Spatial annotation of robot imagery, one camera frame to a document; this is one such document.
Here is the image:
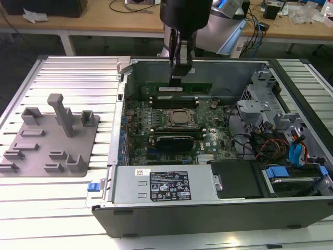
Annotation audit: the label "green motherboard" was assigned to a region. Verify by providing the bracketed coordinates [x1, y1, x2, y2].
[122, 98, 240, 166]

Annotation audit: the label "hard disk in blue carrier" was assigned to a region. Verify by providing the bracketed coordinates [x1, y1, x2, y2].
[262, 164, 329, 198]

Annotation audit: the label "grey metal drive cage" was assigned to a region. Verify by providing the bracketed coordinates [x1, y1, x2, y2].
[236, 69, 283, 136]

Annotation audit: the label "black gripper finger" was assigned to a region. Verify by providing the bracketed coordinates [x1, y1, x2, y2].
[169, 27, 195, 79]

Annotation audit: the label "wooden desk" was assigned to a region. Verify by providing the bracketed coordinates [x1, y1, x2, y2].
[0, 0, 333, 56]

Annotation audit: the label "crumpled white paper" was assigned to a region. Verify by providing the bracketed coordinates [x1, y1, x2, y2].
[22, 7, 49, 24]

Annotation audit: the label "large black box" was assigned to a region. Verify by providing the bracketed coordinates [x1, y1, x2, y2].
[4, 0, 87, 18]

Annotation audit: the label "small black box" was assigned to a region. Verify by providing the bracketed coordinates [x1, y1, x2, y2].
[262, 4, 281, 19]

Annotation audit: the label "silver CPU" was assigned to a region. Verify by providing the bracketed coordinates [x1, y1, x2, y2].
[171, 111, 192, 124]

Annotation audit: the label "white power strip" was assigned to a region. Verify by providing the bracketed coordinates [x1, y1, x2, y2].
[233, 41, 245, 57]

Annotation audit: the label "black graphics card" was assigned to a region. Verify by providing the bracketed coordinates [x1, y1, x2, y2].
[152, 135, 196, 152]

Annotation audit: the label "CPU socket with metal cover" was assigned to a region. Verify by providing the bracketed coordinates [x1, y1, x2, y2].
[165, 107, 200, 129]

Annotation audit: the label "grey case hinge bracket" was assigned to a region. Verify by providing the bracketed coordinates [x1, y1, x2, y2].
[116, 56, 131, 74]

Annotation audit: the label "open black PC case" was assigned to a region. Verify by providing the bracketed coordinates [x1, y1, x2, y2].
[85, 56, 333, 239]

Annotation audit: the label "clear plastic bags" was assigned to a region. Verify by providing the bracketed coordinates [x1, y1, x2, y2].
[290, 9, 325, 25]

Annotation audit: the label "grey parts rack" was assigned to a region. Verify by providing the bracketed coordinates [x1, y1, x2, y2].
[0, 93, 101, 178]

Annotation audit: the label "grey power supply with labels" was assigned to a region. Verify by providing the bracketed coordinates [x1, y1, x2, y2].
[111, 165, 219, 204]

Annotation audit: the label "green RAM stick white label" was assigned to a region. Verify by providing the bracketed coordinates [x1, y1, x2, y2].
[146, 81, 213, 95]

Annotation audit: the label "silver heat sink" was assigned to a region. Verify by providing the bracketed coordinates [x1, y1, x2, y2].
[197, 153, 217, 165]

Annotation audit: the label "blue flat data cable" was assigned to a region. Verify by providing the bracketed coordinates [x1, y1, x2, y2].
[288, 134, 310, 168]

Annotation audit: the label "blue hanging cable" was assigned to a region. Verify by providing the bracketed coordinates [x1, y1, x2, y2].
[255, 14, 264, 56]

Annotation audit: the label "black RAM slot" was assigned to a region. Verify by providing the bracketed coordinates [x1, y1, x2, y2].
[151, 94, 199, 103]
[150, 126, 203, 132]
[151, 101, 200, 109]

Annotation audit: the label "black drive bay cover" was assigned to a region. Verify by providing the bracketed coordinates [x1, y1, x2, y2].
[207, 159, 264, 200]

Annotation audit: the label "red yellow wire bundle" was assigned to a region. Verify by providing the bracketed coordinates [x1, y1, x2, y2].
[254, 139, 290, 160]

